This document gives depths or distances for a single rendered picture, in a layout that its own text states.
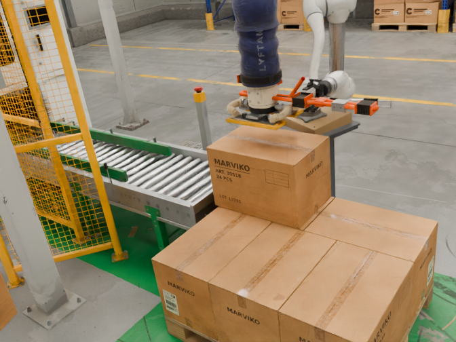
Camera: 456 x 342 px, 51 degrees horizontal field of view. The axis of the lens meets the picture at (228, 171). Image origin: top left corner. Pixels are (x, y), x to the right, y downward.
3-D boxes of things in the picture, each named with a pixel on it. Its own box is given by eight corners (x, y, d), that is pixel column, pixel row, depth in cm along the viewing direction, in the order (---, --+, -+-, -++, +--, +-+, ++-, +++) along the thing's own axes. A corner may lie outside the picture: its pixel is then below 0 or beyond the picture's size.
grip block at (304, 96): (290, 107, 250) (290, 96, 247) (300, 101, 256) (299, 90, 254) (305, 108, 245) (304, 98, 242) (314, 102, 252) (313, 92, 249)
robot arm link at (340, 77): (342, 87, 262) (326, 100, 272) (354, 79, 272) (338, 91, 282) (330, 71, 262) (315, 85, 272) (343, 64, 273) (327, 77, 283)
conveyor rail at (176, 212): (3, 167, 433) (-4, 148, 424) (8, 165, 436) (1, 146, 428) (194, 233, 298) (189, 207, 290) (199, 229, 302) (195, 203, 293)
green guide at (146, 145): (51, 129, 465) (48, 121, 461) (60, 126, 472) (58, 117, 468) (169, 156, 372) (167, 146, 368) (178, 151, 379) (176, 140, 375)
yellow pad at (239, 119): (225, 122, 270) (224, 114, 268) (236, 116, 277) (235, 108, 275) (276, 130, 250) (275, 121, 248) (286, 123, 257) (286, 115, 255)
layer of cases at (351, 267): (164, 314, 274) (150, 258, 256) (259, 227, 342) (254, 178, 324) (364, 414, 204) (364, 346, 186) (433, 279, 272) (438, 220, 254)
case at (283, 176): (214, 205, 298) (205, 147, 280) (250, 178, 325) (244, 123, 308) (298, 229, 263) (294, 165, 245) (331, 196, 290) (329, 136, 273)
